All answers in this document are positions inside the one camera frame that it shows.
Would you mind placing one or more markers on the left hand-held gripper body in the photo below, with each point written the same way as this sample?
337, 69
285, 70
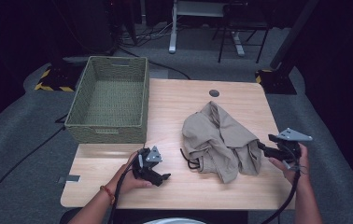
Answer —
145, 169

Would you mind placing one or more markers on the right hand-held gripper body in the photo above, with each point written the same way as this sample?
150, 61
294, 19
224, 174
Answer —
291, 149

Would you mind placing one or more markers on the beige shorts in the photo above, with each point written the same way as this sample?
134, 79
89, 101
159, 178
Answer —
218, 140

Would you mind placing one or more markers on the green woven basket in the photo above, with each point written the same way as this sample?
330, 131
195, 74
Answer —
112, 102

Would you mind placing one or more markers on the person's left hand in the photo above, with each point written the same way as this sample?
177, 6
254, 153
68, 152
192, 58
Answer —
126, 182

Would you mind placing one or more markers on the person's right hand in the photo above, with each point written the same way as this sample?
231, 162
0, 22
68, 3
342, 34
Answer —
299, 172

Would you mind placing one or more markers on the person's white clothing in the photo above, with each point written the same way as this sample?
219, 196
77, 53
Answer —
174, 221

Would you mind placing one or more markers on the black yellow striped stand base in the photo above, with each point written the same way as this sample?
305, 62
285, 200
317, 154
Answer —
277, 82
58, 79

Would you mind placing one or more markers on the dark round table grommet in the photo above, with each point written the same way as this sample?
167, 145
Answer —
214, 93

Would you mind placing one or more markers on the grey tape piece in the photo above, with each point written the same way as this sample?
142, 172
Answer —
70, 178

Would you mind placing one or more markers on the black slanted stand pole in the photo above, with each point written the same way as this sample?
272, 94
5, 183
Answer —
293, 34

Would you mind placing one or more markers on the black metal chair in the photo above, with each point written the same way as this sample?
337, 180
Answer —
243, 21

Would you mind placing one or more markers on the white desk frame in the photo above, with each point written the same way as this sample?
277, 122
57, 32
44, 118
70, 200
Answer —
173, 37

